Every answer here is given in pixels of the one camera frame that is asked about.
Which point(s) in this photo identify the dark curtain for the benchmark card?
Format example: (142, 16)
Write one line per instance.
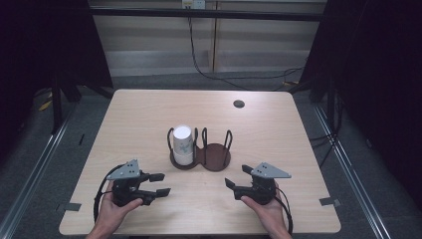
(40, 43)
(381, 83)

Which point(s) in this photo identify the metal floor rail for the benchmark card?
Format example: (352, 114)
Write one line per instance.
(36, 166)
(351, 172)

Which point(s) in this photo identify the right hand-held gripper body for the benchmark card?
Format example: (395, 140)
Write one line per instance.
(265, 171)

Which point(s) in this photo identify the white wall outlet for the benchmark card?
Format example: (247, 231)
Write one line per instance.
(194, 4)

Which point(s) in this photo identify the person's left hand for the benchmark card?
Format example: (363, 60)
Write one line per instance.
(111, 212)

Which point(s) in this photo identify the grey tape strip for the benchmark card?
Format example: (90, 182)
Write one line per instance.
(329, 201)
(71, 207)

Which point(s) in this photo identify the small black floor tape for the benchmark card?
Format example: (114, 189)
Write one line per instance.
(81, 139)

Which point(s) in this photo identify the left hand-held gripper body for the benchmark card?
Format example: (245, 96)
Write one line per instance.
(123, 172)

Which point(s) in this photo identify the black horizontal bar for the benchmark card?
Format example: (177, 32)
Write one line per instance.
(232, 15)

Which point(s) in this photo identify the printed white paper cup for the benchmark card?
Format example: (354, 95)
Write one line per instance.
(182, 139)

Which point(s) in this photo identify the dark brown cup holder rack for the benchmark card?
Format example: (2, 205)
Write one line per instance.
(215, 157)

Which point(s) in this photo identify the round dark table grommet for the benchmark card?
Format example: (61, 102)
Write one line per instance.
(239, 104)

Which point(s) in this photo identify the person's right hand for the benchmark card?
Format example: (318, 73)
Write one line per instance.
(268, 214)

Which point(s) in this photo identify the black metal stand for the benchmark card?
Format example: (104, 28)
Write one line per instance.
(57, 106)

